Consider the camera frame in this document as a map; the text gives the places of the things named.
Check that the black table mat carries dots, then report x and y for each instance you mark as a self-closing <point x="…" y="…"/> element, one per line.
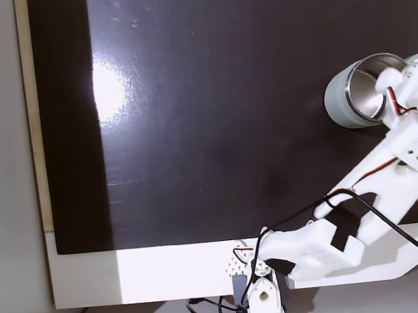
<point x="206" y="127"/>

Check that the pale green steel mug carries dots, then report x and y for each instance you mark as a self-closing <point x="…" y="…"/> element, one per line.
<point x="336" y="96"/>

